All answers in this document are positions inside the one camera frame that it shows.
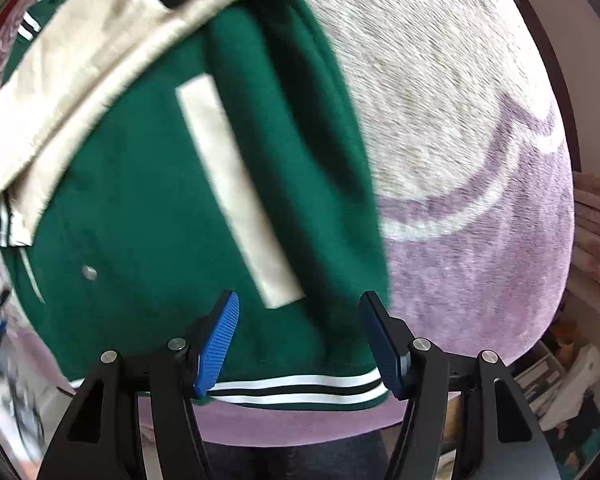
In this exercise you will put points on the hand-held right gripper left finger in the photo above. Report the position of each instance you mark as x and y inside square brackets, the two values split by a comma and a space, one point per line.
[217, 345]

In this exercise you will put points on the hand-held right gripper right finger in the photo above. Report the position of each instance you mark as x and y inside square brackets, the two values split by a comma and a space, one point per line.
[380, 345]

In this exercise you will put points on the green and cream varsity jacket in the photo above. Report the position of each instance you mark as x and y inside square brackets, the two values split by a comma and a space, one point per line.
[155, 185]

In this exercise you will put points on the person's legs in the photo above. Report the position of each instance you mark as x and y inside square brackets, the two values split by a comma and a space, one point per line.
[290, 460]

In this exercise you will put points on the white plastic bag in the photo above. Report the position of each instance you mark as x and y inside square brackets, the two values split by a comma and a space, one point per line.
[580, 385]

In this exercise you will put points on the stack of folded pink bedding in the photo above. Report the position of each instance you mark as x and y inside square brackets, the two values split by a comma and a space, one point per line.
[597, 230]

